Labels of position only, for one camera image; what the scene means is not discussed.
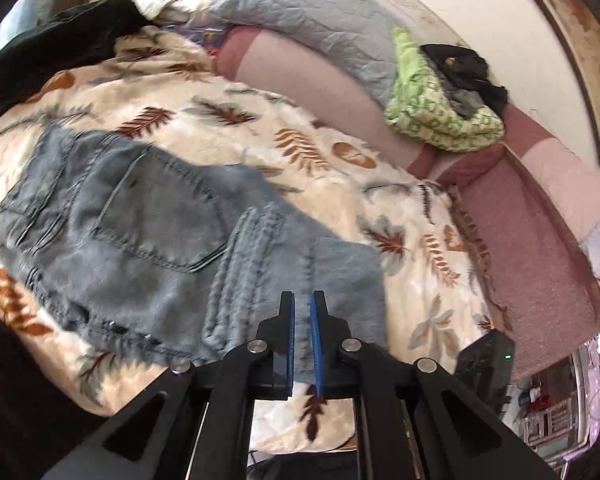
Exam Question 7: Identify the grey quilted pillow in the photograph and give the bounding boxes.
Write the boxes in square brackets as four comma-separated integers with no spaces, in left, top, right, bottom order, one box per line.
[211,0,415,106]

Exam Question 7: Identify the black clothes pile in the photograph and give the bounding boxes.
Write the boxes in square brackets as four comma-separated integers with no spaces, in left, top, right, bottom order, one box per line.
[420,44,508,119]

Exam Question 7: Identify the green patterned folded blanket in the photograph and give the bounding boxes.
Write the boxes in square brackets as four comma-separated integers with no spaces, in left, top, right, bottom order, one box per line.
[385,27,505,153]

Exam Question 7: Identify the grey acid-wash denim jeans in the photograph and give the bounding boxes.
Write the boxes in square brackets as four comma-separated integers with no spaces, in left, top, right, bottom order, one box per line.
[0,127,388,382]

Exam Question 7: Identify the dark green garment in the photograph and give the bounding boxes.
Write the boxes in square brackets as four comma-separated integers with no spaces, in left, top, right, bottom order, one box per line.
[0,0,148,117]

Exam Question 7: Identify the cream leaf-print blanket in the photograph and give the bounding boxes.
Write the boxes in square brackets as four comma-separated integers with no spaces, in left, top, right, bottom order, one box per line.
[0,26,492,454]

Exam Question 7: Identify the pink sofa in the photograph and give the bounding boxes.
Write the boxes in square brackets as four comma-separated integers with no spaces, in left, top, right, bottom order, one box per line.
[215,26,600,377]

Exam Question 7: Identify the white cream cloth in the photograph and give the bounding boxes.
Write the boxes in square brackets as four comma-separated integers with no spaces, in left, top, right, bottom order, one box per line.
[132,0,220,27]

